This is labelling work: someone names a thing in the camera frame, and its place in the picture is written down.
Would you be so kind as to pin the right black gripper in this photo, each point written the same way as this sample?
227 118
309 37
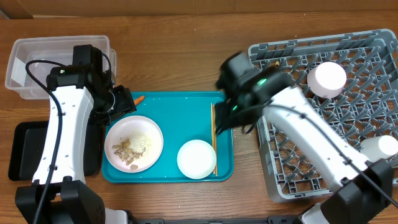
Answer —
226 122

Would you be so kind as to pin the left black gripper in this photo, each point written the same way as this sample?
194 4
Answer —
125 104

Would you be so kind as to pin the black tray bin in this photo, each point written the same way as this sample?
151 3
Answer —
28 146

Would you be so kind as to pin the orange carrot piece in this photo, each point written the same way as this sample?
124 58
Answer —
139 100

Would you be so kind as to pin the white bowl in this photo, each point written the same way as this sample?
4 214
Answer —
196 159

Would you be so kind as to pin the teal serving tray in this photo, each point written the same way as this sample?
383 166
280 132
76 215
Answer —
181 116

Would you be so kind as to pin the grey dishwasher rack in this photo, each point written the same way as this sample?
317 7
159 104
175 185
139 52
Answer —
366 108

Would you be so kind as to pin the white paper cup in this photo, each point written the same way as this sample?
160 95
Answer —
382 147

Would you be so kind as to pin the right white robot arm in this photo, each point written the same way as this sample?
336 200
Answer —
361 188

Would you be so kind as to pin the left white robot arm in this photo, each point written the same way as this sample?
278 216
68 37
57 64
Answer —
80 93

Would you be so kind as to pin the pink plate with food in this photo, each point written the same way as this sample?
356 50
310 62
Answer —
133 144

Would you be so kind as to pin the wooden chopstick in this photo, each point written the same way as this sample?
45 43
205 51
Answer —
213 136
216 142

